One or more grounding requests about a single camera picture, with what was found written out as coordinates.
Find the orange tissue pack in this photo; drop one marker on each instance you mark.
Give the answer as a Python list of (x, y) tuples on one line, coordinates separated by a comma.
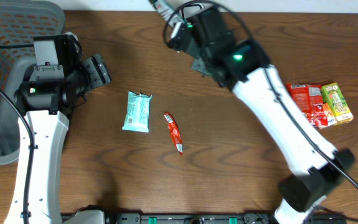
[(330, 118)]

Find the grey plastic basket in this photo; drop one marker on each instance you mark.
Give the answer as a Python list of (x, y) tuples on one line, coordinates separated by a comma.
[(20, 22)]

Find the green white glove package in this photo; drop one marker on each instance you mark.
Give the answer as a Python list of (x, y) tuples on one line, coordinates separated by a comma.
[(165, 10)]

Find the slim red snack packet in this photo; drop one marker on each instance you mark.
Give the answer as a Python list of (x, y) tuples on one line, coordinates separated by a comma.
[(174, 132)]

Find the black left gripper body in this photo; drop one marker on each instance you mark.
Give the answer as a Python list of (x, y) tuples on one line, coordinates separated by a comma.
[(96, 74)]

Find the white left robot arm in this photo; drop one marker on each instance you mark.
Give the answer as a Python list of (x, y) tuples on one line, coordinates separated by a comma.
[(44, 101)]

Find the red chips bag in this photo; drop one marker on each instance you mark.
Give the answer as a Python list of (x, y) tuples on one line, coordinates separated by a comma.
[(310, 101)]

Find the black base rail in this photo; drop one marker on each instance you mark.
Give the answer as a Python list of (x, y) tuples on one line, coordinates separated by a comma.
[(137, 217)]

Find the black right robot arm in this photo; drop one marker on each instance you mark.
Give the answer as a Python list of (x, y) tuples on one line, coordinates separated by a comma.
[(243, 67)]

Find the light green wipes pack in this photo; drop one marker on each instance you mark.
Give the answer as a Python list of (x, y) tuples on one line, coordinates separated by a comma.
[(138, 110)]

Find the green tea carton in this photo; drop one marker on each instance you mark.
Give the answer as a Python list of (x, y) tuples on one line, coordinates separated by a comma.
[(332, 95)]

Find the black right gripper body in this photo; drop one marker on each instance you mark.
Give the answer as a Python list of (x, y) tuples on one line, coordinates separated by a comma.
[(202, 66)]

